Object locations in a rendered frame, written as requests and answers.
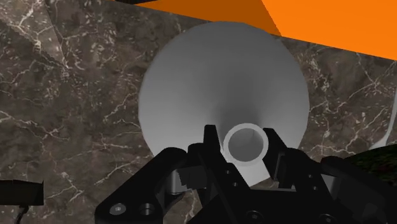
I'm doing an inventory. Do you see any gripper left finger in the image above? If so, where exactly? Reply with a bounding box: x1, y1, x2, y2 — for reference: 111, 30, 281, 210
94, 125, 251, 224

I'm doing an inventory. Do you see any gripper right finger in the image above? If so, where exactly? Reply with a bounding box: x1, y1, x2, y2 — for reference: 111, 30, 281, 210
263, 127, 397, 224

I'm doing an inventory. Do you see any white narrow-necked vase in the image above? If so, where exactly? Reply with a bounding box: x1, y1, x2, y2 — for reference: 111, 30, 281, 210
137, 21, 311, 188

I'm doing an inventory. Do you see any white curved utensil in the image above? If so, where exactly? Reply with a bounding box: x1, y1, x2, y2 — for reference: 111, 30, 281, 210
368, 88, 397, 151

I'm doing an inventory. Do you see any orange robot stand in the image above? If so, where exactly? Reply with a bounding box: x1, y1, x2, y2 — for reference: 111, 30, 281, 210
113, 0, 397, 61

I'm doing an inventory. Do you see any black box with cable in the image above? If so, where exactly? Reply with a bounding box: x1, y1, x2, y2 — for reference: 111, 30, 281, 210
0, 179, 45, 224

